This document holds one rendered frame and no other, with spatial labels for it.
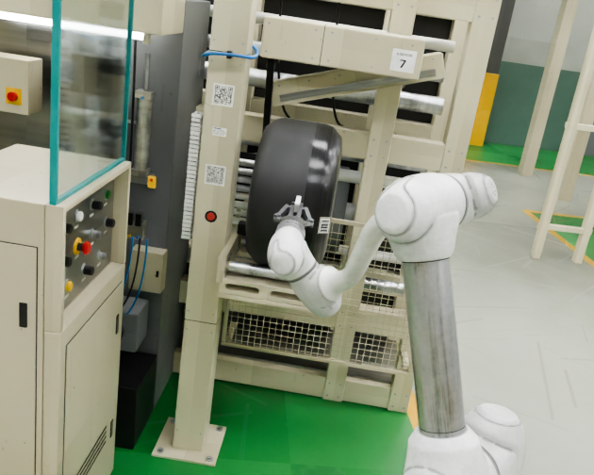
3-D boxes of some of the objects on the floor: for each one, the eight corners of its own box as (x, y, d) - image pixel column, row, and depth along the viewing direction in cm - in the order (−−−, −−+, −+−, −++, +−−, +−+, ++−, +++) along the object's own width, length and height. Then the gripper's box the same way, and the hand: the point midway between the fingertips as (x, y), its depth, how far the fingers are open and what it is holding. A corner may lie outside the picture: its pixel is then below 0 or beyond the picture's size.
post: (171, 449, 281) (235, -240, 198) (179, 430, 294) (242, -225, 210) (202, 454, 280) (278, -235, 197) (208, 434, 293) (283, -220, 210)
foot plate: (151, 455, 275) (151, 451, 274) (168, 418, 300) (169, 414, 299) (214, 466, 274) (215, 463, 273) (226, 428, 299) (226, 424, 299)
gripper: (313, 223, 198) (319, 192, 219) (271, 217, 198) (280, 186, 219) (310, 245, 201) (316, 212, 222) (268, 238, 202) (277, 206, 223)
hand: (297, 204), depth 218 cm, fingers closed
